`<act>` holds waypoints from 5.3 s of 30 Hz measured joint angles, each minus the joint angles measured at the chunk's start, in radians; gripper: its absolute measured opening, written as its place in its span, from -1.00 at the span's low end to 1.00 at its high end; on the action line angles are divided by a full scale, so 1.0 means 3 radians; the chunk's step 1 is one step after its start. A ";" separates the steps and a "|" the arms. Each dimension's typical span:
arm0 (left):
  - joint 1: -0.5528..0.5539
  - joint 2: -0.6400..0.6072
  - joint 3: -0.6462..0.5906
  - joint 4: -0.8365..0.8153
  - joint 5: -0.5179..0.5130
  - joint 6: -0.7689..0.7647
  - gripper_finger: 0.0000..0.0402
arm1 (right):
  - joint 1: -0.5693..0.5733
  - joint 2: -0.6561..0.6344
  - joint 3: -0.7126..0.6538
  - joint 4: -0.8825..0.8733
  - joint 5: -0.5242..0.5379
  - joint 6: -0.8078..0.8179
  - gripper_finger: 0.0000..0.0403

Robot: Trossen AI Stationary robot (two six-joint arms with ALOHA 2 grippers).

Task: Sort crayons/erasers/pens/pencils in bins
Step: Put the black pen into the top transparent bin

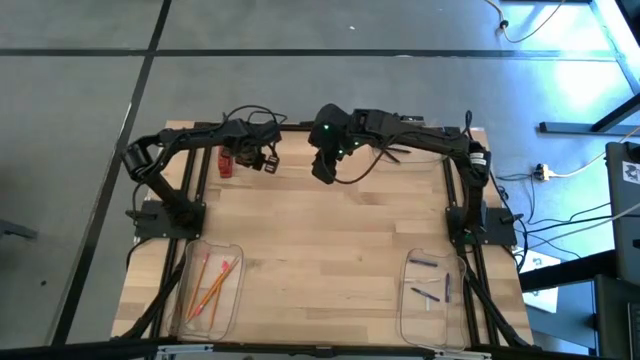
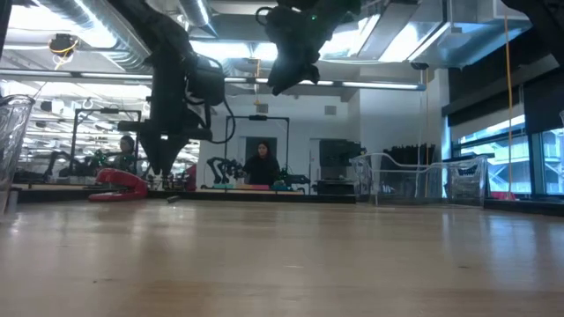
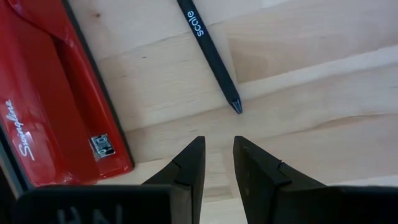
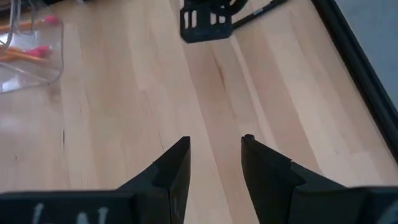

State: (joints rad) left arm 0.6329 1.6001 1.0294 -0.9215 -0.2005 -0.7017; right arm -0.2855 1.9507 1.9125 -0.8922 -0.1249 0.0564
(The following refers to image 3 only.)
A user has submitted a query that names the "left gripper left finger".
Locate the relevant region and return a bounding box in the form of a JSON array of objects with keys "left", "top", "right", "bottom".
[{"left": 14, "top": 136, "right": 206, "bottom": 224}]

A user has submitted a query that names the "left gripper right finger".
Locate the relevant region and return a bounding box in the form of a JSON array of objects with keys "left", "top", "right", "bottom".
[{"left": 233, "top": 136, "right": 398, "bottom": 224}]

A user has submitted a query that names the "black pen white lettering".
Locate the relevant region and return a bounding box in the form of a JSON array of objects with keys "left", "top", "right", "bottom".
[{"left": 176, "top": 0, "right": 244, "bottom": 115}]

